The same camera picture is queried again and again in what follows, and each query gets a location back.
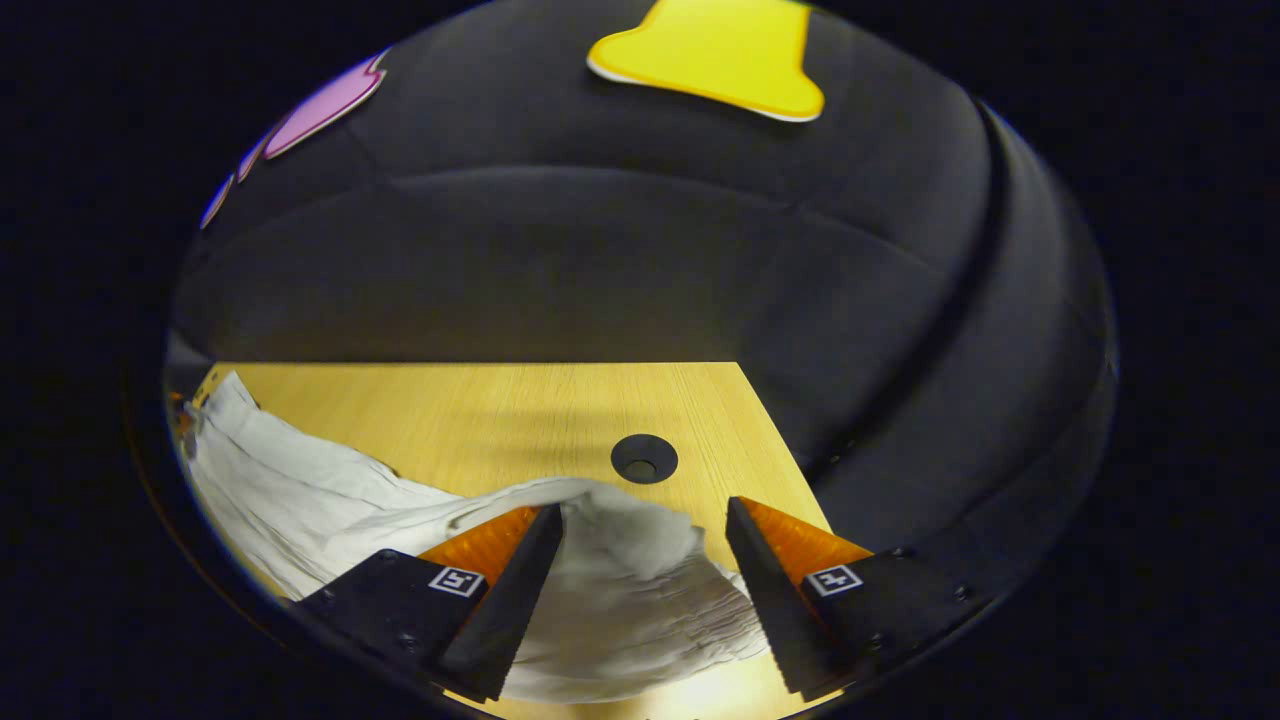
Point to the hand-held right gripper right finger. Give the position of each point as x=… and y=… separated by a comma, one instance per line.
x=770, y=600

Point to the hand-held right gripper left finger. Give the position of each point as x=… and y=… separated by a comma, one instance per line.
x=515, y=600

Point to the white jeans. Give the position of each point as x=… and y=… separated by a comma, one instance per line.
x=620, y=600

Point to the black round table grommet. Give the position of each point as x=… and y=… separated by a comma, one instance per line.
x=644, y=458

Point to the black backdrop cloth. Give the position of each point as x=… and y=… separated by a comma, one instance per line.
x=600, y=240

